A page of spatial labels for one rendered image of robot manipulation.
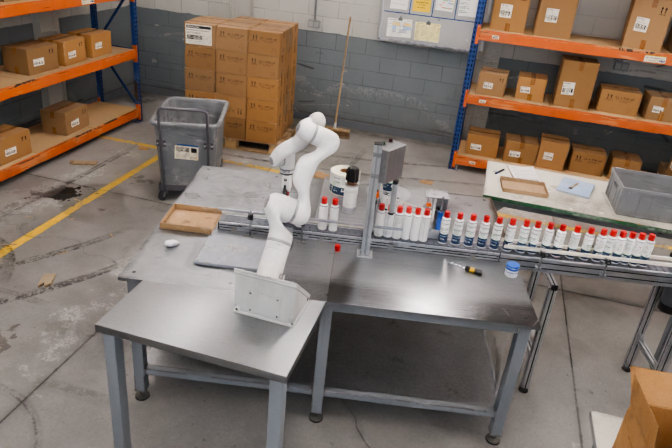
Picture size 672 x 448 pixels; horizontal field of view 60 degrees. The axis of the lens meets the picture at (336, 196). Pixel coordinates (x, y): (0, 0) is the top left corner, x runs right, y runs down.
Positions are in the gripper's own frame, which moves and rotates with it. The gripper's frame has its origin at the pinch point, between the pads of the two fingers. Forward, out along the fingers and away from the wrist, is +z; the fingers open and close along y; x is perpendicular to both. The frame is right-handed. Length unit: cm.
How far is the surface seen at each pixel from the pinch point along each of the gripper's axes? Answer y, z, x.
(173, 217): 2, 23, 67
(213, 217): 7, 23, 44
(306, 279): -47, 23, -19
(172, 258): -42, 23, 53
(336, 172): 53, 4, -26
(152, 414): -71, 106, 57
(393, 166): -13, -31, -58
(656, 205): 81, 15, -250
